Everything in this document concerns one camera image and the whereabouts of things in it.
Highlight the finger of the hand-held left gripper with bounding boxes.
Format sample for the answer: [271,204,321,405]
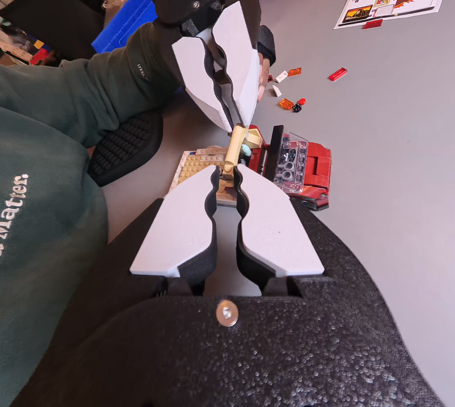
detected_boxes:
[172,35,237,132]
[212,1,262,126]

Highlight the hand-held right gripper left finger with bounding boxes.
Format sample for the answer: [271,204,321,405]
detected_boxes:
[130,164,219,281]

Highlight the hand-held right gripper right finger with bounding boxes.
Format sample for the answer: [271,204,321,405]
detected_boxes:
[235,164,325,278]

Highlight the blue plastic bin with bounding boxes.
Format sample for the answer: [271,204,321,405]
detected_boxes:
[91,0,165,54]

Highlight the red tan brick toy truck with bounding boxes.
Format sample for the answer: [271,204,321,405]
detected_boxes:
[171,123,333,211]

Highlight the grey desk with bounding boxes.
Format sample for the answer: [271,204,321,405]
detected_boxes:
[89,0,455,406]

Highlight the person's left hand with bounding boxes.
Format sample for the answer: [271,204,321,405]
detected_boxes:
[257,55,271,102]

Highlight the black bulky object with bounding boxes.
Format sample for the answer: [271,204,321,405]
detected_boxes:
[0,0,106,60]

